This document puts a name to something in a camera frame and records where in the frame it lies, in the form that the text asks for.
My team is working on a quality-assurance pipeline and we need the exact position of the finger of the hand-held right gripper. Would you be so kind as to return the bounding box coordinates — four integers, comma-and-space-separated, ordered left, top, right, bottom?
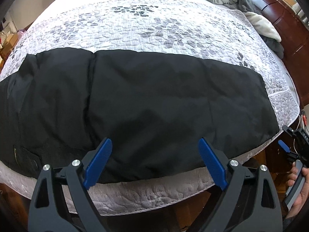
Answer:
278, 140, 299, 161
283, 125, 296, 138

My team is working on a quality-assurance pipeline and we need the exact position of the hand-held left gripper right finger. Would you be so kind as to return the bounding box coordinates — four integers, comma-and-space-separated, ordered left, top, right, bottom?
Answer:
198, 138, 283, 232

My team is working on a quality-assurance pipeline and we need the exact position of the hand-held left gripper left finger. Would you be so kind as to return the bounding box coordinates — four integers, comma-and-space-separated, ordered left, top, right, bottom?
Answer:
28, 138, 113, 232

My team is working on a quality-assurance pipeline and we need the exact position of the black jacket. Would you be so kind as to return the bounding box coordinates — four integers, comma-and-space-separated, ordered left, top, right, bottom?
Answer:
0, 48, 280, 184

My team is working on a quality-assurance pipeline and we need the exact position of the person's right hand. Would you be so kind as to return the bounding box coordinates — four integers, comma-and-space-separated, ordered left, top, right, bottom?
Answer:
286, 162, 309, 219

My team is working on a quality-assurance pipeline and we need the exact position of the dark grey blanket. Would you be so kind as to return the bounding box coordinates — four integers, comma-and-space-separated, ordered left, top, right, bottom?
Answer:
238, 0, 284, 59

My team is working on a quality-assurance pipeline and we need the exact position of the white fleece blanket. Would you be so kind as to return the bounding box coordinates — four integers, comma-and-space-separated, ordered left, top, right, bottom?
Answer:
246, 12, 282, 42

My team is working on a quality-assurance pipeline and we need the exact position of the wooden headboard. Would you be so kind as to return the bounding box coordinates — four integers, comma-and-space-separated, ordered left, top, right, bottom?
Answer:
244, 0, 309, 102

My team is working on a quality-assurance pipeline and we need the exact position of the floral quilted bedspread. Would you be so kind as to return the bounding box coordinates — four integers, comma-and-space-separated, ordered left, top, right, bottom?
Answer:
0, 0, 302, 217

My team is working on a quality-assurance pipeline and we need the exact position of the cardboard box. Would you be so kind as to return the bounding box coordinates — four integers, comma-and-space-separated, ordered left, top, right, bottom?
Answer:
1, 32, 20, 62

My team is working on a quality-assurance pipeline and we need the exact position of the white wire rack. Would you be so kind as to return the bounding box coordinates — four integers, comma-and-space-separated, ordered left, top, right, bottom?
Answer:
0, 22, 15, 44

